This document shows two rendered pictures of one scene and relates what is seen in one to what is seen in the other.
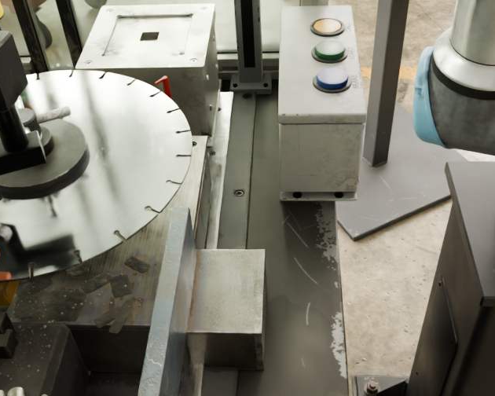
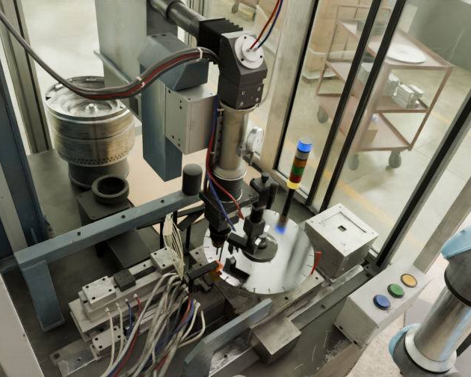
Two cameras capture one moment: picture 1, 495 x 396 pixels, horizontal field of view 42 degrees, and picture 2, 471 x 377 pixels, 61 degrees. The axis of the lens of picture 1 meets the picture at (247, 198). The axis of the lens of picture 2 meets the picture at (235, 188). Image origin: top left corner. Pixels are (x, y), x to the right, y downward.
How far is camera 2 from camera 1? 54 cm
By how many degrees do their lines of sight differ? 30
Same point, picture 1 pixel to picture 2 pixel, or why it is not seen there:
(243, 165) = (335, 298)
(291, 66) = (374, 283)
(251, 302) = (279, 343)
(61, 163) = (262, 255)
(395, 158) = (465, 359)
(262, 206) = (325, 319)
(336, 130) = (365, 319)
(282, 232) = (321, 333)
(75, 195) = (256, 268)
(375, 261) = not seen: outside the picture
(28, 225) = (238, 265)
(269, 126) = not seen: hidden behind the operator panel
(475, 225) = not seen: outside the picture
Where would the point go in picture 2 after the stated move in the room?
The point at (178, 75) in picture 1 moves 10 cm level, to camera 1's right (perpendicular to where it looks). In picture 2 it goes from (336, 251) to (361, 271)
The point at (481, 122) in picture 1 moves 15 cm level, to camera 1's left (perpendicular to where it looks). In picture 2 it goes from (407, 367) to (356, 323)
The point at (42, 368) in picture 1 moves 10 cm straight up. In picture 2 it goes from (208, 304) to (211, 282)
